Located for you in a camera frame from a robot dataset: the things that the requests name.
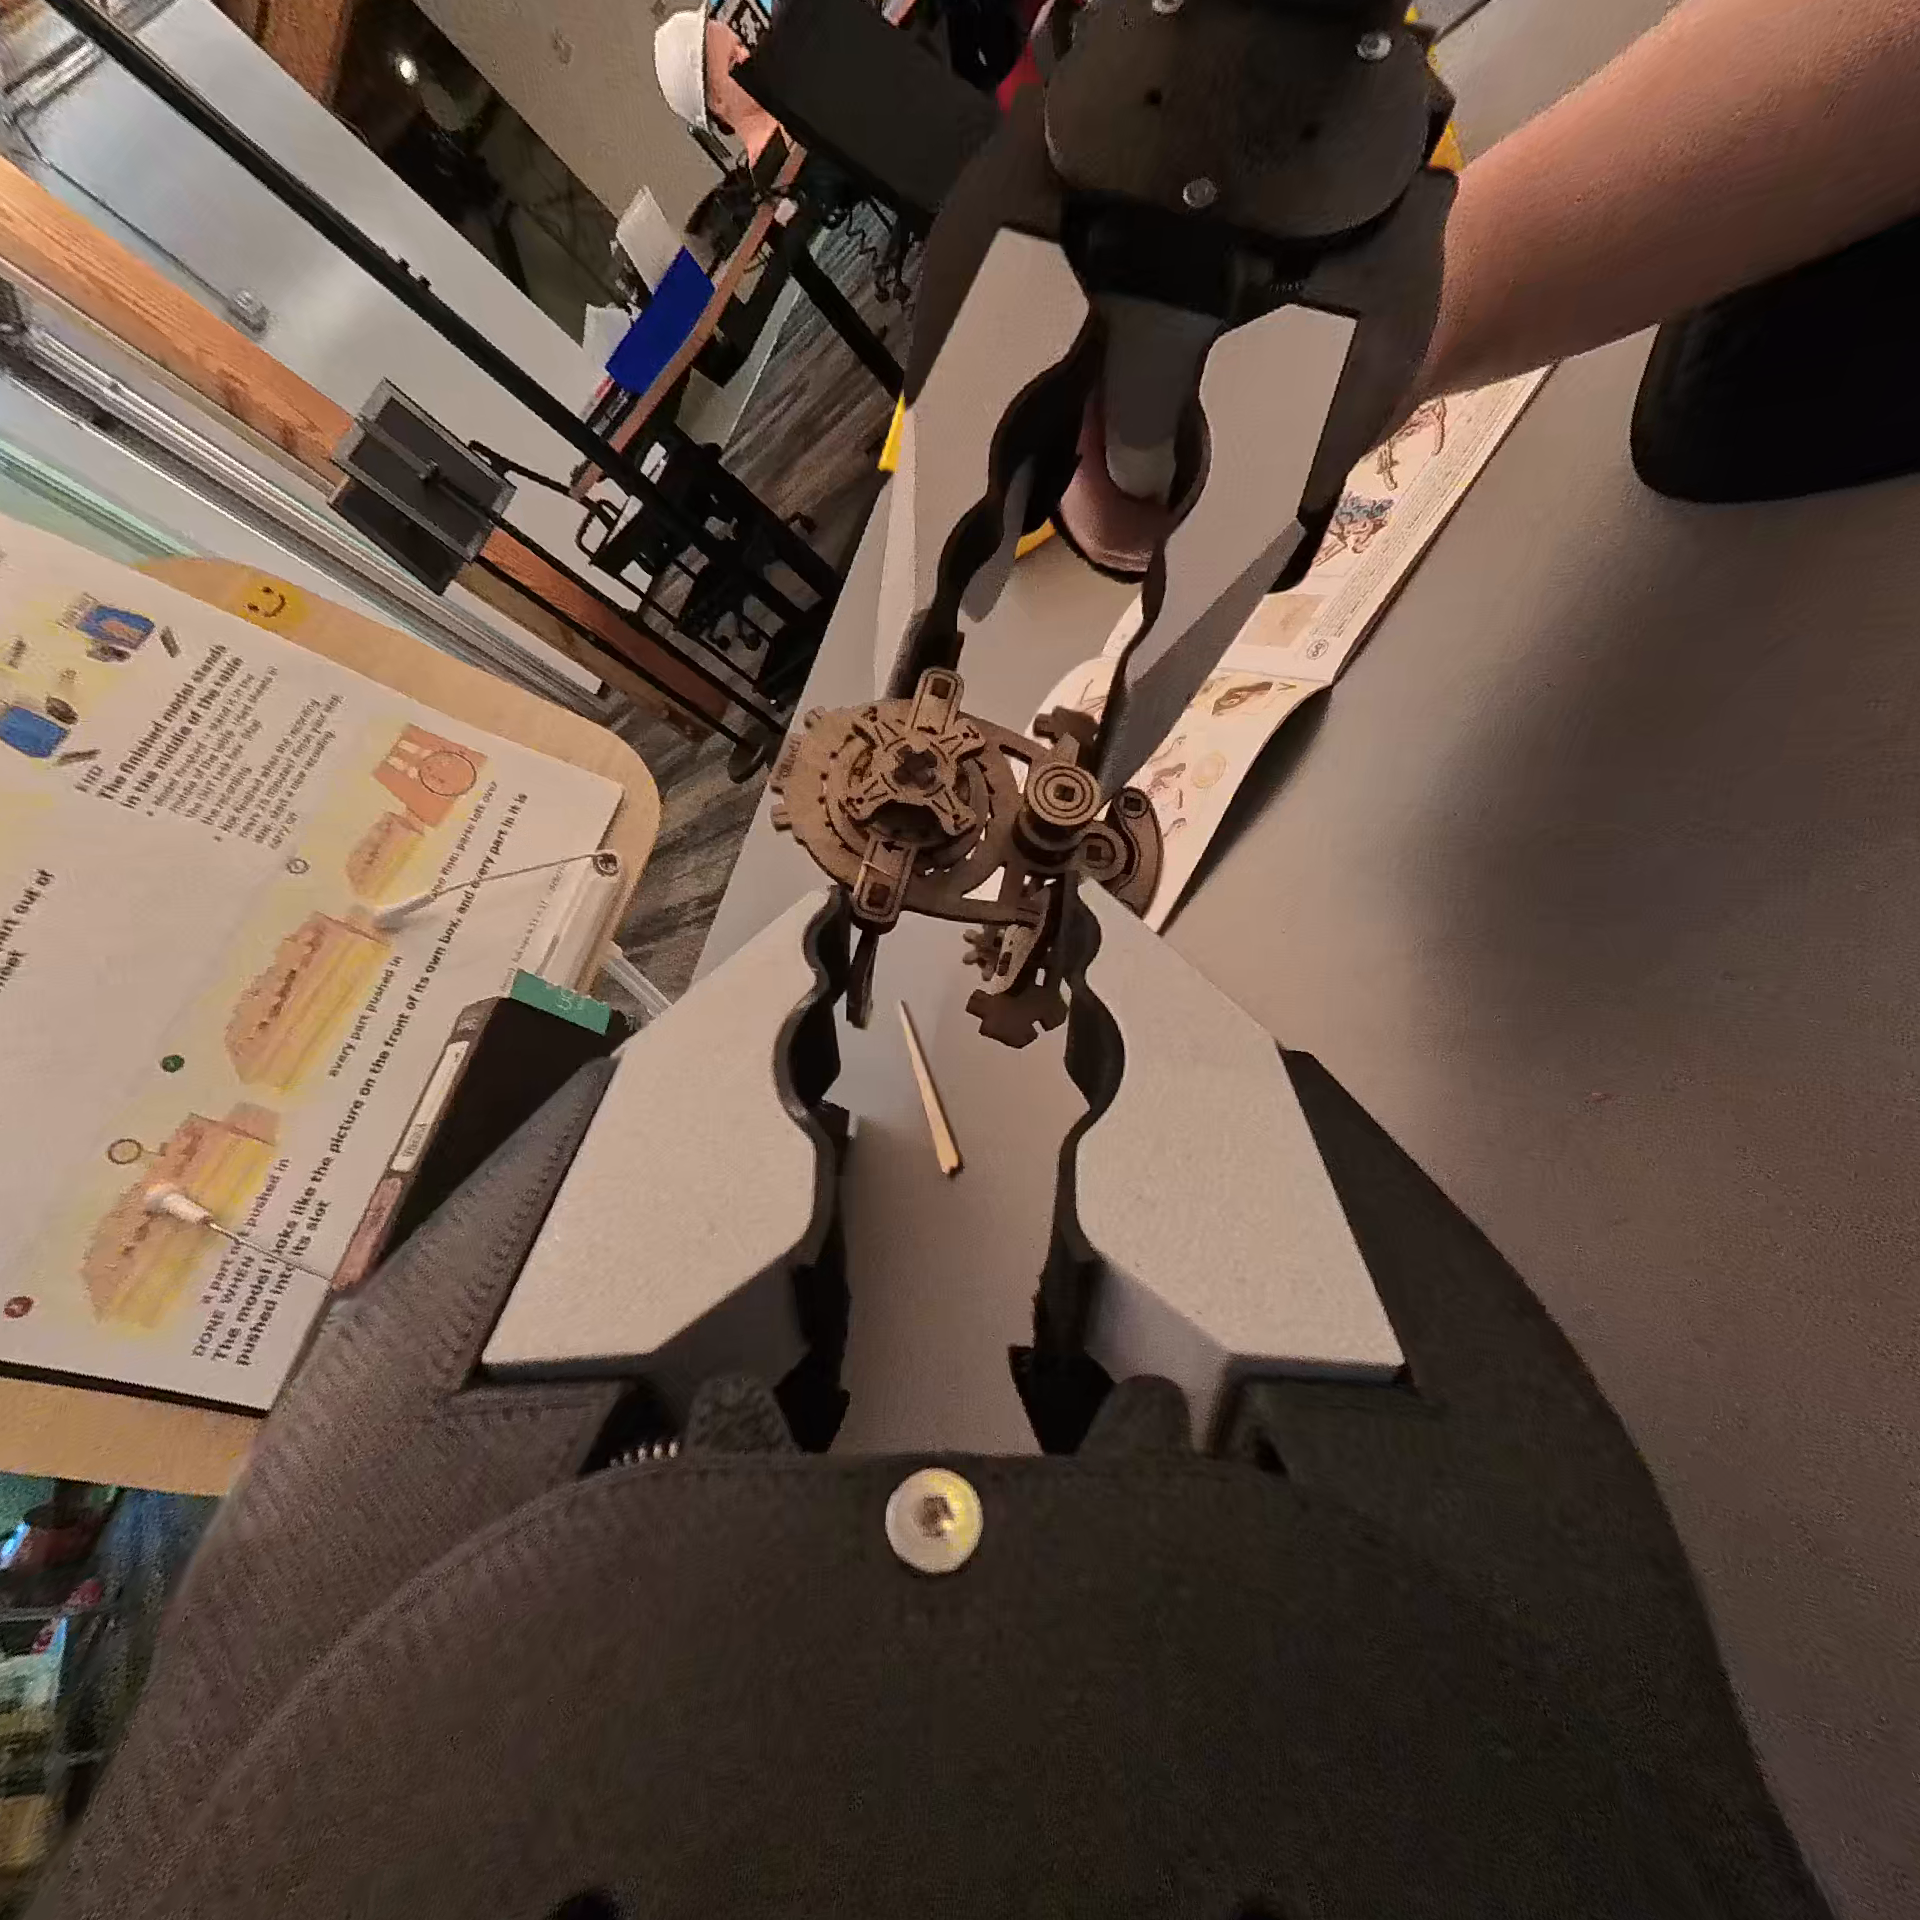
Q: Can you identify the thin wooden stick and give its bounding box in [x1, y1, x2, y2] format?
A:
[894, 1000, 965, 1180]

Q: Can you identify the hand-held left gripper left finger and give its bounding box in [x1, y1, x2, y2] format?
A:
[475, 885, 853, 1454]

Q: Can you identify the person's right forearm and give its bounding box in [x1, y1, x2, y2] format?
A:
[1410, 0, 1920, 408]

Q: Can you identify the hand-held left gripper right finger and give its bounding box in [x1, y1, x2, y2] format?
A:
[1023, 885, 1410, 1451]

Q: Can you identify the metal wire sheet clip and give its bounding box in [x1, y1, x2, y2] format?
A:
[137, 1183, 344, 1291]
[366, 851, 620, 924]

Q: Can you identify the black framed desk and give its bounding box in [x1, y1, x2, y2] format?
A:
[569, 142, 902, 783]

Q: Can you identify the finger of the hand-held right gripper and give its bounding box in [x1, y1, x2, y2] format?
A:
[1097, 305, 1361, 798]
[896, 224, 1115, 690]

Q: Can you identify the white hard hat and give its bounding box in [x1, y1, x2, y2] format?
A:
[647, 6, 743, 153]

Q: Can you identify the person's right hand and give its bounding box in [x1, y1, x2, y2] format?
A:
[1046, 404, 1188, 582]

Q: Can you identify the laminated instruction sheet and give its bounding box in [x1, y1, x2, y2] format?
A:
[0, 517, 629, 1416]

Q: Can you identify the black monitor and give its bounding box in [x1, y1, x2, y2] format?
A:
[750, 0, 1040, 217]

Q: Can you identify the blue folder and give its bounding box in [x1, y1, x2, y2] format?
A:
[603, 245, 716, 396]

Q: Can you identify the illustrated instruction booklet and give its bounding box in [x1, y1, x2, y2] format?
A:
[1031, 361, 1557, 936]

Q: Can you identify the black metal box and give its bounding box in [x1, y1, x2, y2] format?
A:
[326, 378, 522, 598]

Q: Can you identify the wooden gear model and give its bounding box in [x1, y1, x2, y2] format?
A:
[768, 667, 1167, 1053]

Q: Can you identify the black model kit box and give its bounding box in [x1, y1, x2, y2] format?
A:
[332, 967, 620, 1296]

